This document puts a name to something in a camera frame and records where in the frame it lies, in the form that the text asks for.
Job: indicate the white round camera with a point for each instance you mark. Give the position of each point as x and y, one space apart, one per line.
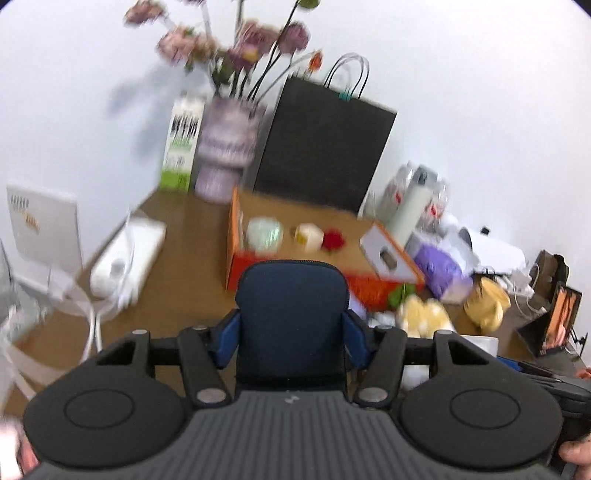
455 229

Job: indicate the white papers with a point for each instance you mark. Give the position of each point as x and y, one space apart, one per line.
498 249

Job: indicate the white flat bag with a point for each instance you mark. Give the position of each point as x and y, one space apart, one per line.
134 258

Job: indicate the purple tissue pack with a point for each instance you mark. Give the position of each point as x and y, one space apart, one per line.
441 267

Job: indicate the clear water bottle red label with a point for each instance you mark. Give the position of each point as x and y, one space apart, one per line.
438 198
397 189

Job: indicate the green binder clip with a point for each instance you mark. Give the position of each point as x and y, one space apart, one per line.
344 96

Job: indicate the wooden desktop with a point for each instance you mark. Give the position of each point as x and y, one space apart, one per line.
194 277

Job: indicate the green artificial leaf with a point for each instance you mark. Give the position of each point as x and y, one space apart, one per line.
400 295

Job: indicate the dried pink flower bouquet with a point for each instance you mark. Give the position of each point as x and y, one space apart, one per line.
258 41

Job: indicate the orange storage box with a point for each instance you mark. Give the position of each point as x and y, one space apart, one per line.
240 272

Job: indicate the dark blue pouch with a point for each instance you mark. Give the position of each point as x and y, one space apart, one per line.
291 318

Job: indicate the white thermos bottle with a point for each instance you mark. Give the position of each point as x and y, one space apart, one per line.
413 203

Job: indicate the white box with print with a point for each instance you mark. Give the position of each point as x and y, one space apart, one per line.
44 221

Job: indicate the purple textured vase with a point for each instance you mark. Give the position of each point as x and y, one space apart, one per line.
226 147

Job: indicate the white green milk carton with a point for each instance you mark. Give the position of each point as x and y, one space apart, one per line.
182 138

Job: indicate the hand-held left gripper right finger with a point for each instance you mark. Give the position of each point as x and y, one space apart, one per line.
356 339

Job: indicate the yellow plush toy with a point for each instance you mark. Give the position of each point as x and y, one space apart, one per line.
422 316

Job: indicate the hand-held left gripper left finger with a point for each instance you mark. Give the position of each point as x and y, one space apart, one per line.
229 341

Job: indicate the yellow cup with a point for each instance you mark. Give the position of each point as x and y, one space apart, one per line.
487 304

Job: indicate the person's right hand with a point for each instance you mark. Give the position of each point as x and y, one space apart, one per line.
576 454

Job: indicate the dark brown pouch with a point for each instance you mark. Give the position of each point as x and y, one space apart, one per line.
551 267

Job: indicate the red fabric flower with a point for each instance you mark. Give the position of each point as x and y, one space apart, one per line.
333 240

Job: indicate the black paper bag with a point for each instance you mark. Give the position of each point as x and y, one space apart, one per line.
323 147

